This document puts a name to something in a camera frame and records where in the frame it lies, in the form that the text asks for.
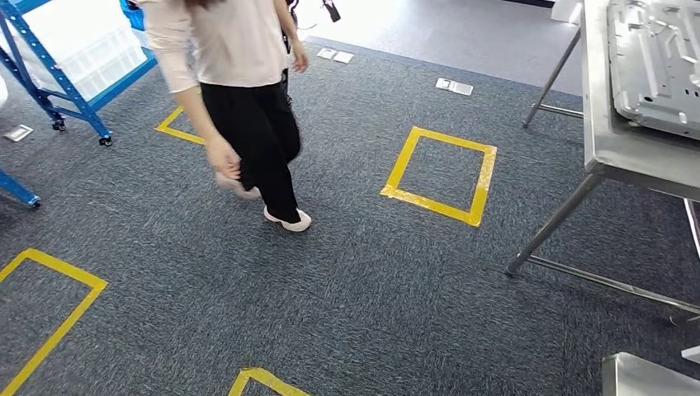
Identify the blue metal shelf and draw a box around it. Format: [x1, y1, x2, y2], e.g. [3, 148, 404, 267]
[0, 169, 43, 210]
[0, 0, 159, 148]

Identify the yellow floor tape square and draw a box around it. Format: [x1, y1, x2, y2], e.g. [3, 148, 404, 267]
[379, 125, 498, 229]
[228, 367, 313, 396]

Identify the person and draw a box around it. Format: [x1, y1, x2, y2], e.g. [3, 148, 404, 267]
[136, 0, 314, 234]

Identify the stainless steel table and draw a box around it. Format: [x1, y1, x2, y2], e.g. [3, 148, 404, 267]
[504, 0, 700, 324]

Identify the white plastic crate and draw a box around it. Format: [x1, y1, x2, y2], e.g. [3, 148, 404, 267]
[21, 0, 138, 61]
[40, 38, 149, 103]

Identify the small blue plastic bin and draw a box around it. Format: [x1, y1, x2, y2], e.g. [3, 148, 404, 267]
[119, 0, 148, 32]

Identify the grey flat device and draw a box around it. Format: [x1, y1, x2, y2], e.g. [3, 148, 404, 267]
[607, 0, 700, 142]

